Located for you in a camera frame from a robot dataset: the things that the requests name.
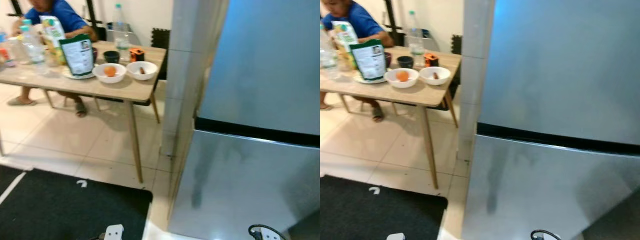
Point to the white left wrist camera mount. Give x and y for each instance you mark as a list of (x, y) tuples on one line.
[(114, 232), (396, 236)]

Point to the black floor mat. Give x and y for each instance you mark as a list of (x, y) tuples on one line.
[(380, 210), (65, 210)]

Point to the black metal rack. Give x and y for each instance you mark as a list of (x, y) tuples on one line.
[(91, 15), (390, 15)]

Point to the white green juice carton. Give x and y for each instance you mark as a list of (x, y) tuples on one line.
[(342, 35), (50, 30)]

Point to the person in blue shirt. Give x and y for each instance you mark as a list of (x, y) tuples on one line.
[(357, 17), (60, 12)]

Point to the dark round cup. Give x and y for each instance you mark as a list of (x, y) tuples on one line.
[(111, 56), (405, 61)]

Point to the dark red cup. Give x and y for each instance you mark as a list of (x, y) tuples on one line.
[(388, 59)]

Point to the light wooden table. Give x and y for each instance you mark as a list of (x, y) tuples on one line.
[(370, 92), (75, 85)]

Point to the clear bottle green cap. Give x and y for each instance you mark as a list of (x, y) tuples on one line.
[(120, 30), (415, 35)]

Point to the clear bottle orange label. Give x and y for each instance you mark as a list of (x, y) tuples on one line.
[(6, 52)]

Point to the silver fridge main door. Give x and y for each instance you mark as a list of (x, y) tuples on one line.
[(240, 185), (540, 195)]

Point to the white plate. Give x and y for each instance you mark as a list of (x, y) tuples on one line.
[(70, 76), (359, 79)]

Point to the green white pouch bag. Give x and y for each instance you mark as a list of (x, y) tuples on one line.
[(79, 57), (370, 62)]

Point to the orange black tape dispenser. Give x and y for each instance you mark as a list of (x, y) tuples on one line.
[(136, 55), (431, 60)]

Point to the silver freezer door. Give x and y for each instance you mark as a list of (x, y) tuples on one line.
[(565, 65), (270, 60)]

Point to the orange fruit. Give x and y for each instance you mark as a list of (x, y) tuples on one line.
[(110, 71), (402, 76)]

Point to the silver fridge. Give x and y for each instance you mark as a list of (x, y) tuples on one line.
[(550, 190), (260, 175)]

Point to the black foam puzzle tile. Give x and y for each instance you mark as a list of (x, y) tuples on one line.
[(456, 44), (160, 39)]

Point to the white ceramic bowl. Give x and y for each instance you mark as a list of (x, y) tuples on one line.
[(444, 75), (392, 80), (149, 69), (100, 74)]

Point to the clear bottle teal cap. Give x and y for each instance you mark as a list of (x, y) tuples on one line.
[(327, 57), (32, 50)]

